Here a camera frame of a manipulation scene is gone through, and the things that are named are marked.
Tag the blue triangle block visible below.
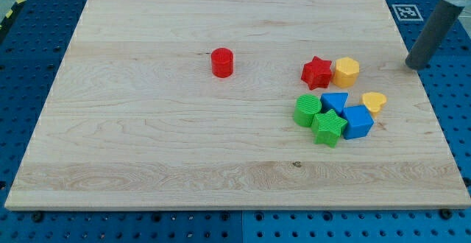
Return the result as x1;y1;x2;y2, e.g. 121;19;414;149
320;92;349;115

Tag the red star block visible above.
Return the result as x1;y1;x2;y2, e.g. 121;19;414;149
301;56;332;91

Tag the blue cube block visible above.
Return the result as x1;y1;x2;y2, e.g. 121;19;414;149
341;105;374;139

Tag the light wooden board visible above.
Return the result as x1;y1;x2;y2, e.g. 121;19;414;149
5;0;470;211

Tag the white fiducial marker tag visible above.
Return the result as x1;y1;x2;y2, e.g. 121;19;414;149
392;4;423;21

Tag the green cylinder block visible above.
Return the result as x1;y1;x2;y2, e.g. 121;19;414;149
293;94;322;127

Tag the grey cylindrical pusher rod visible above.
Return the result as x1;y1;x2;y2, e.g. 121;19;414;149
405;0;464;71

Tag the red cylinder block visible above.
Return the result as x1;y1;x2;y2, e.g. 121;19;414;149
210;47;234;78

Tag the yellow heart block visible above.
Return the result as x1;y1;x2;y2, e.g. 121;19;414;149
361;91;387;119

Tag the yellow hexagon block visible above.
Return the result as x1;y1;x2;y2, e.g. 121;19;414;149
332;57;360;88

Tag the green star block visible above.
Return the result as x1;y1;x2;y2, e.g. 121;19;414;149
311;110;348;148

